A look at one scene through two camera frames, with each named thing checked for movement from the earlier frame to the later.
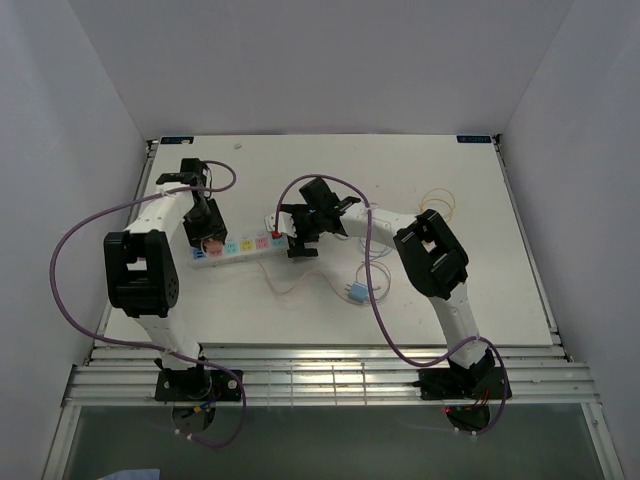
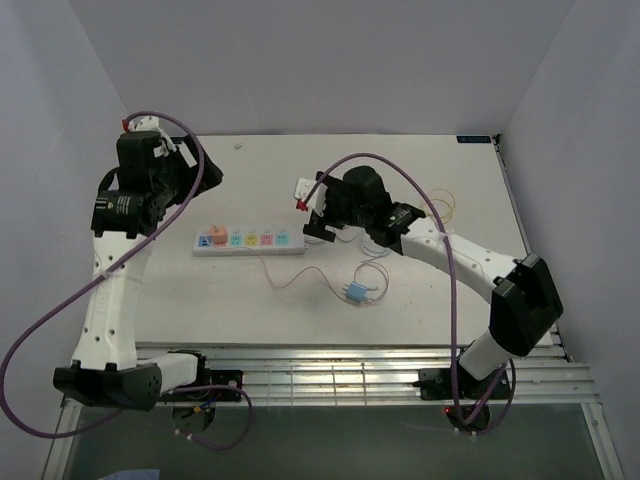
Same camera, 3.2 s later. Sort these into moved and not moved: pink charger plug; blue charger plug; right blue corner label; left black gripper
Moved: left black gripper; pink charger plug
Not moved: blue charger plug; right blue corner label
